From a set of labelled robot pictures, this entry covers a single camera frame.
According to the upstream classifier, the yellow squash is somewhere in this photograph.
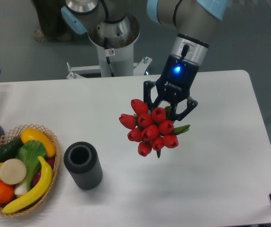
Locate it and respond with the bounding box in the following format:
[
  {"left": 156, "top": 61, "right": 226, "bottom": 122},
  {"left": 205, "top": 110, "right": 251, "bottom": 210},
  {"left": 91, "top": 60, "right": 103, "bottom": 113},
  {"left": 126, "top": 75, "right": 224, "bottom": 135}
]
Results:
[{"left": 20, "top": 128, "right": 56, "bottom": 158}]

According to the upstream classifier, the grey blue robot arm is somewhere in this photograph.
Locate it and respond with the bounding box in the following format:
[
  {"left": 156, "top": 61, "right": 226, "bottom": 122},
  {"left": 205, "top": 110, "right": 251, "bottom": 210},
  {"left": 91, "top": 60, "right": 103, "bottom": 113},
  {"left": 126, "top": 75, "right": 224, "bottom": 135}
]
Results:
[{"left": 61, "top": 0, "right": 228, "bottom": 121}]

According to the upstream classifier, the dark red vegetable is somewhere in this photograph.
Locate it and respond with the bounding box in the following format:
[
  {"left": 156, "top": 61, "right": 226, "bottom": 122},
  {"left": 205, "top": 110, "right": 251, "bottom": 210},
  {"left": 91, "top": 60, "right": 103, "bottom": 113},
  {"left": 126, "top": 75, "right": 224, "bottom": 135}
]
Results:
[{"left": 32, "top": 157, "right": 55, "bottom": 188}]

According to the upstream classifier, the orange fruit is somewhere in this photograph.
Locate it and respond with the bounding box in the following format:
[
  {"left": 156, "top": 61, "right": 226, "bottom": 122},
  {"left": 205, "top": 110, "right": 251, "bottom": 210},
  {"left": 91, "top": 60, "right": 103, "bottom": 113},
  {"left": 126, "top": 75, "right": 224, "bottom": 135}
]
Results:
[{"left": 0, "top": 181, "right": 14, "bottom": 204}]

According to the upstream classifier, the yellow banana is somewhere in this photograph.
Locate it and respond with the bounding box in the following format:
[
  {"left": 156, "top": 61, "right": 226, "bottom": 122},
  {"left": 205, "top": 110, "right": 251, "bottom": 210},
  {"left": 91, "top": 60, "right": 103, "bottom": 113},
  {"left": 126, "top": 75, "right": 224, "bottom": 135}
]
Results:
[{"left": 2, "top": 156, "right": 53, "bottom": 214}]

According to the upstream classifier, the green bok choy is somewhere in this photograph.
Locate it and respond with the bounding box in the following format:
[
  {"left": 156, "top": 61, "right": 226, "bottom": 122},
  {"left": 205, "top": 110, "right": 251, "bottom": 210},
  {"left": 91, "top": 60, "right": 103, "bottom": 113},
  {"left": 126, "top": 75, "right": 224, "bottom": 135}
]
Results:
[{"left": 15, "top": 140, "right": 47, "bottom": 197}]

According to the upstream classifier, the round beige disc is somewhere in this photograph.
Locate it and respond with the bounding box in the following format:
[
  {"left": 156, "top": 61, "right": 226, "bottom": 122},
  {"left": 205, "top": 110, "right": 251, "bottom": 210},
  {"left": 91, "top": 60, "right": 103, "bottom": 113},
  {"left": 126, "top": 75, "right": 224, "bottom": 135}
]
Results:
[{"left": 0, "top": 158, "right": 26, "bottom": 185}]

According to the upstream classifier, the red tulip bouquet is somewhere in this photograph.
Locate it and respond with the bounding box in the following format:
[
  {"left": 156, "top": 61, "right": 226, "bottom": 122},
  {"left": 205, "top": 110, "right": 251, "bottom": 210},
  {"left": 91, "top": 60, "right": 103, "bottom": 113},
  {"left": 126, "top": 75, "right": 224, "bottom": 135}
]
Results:
[{"left": 119, "top": 99, "right": 190, "bottom": 157}]

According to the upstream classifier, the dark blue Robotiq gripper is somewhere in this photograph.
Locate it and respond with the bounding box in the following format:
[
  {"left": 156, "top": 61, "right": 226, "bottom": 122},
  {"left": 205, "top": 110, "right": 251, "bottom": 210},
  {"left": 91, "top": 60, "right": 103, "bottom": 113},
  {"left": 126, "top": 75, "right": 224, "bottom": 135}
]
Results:
[{"left": 143, "top": 55, "right": 199, "bottom": 121}]

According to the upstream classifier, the woven wicker basket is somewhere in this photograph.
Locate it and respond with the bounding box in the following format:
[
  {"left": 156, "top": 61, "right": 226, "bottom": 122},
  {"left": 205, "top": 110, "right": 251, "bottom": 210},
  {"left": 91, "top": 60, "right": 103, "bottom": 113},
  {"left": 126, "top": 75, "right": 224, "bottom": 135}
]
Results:
[{"left": 0, "top": 123, "right": 61, "bottom": 218}]

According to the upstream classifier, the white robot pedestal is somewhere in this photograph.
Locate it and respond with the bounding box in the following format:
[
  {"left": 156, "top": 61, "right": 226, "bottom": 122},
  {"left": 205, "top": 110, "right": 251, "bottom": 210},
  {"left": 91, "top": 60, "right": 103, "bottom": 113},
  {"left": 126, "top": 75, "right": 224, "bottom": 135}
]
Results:
[{"left": 67, "top": 13, "right": 152, "bottom": 79}]

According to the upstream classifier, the dark grey ribbed vase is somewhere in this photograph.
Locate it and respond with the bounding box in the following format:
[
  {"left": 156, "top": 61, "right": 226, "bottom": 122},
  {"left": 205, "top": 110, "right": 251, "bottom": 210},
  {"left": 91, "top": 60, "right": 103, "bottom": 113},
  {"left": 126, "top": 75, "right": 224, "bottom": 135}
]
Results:
[{"left": 63, "top": 141, "right": 103, "bottom": 190}]

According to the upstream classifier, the green cucumber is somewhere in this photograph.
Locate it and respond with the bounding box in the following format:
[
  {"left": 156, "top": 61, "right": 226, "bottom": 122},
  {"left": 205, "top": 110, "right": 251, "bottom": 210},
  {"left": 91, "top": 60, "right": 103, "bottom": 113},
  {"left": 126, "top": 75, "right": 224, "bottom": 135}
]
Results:
[{"left": 0, "top": 138, "right": 23, "bottom": 163}]

